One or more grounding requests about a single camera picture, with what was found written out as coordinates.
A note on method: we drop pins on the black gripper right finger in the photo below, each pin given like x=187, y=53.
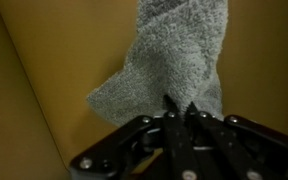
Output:
x=237, y=146

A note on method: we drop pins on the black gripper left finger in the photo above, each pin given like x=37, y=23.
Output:
x=174, y=146

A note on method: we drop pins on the grey terry towel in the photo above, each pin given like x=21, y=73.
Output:
x=174, y=56

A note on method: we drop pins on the mustard yellow upholstered chair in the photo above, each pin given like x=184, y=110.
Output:
x=67, y=60

